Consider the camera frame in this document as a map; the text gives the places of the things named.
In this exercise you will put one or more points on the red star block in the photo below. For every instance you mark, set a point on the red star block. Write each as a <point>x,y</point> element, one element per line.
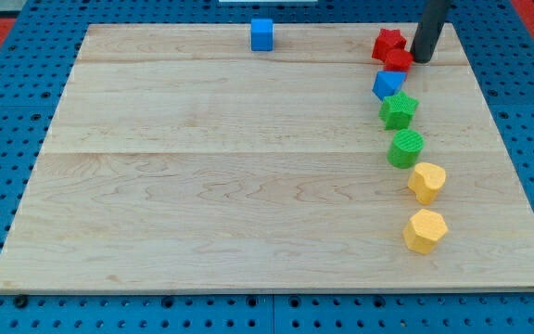
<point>387,40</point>

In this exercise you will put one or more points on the green star block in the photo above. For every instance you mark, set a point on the green star block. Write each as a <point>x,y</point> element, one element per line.
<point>397,111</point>

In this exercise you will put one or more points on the light wooden board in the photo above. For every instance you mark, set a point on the light wooden board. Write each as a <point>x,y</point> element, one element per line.
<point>179,161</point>

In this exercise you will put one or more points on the green cylinder block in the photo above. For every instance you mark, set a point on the green cylinder block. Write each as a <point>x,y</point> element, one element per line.
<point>405,147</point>

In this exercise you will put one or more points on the blue cube block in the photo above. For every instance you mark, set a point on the blue cube block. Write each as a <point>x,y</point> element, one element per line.
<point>261,34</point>

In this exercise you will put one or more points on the blue triangular block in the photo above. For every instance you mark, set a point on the blue triangular block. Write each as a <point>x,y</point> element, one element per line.
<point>388,83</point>

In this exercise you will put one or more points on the yellow heart block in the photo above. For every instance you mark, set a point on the yellow heart block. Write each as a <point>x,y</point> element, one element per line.
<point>426,181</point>

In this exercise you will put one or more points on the red cylinder block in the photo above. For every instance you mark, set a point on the red cylinder block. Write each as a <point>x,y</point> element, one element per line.
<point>398,60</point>

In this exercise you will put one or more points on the yellow hexagon block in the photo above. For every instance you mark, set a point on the yellow hexagon block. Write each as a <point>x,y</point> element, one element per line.
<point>424,230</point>

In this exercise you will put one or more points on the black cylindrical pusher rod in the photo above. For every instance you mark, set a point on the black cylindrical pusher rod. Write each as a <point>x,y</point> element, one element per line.
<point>429,30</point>

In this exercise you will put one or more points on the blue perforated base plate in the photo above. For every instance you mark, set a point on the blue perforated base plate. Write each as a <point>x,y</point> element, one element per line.
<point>35,62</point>

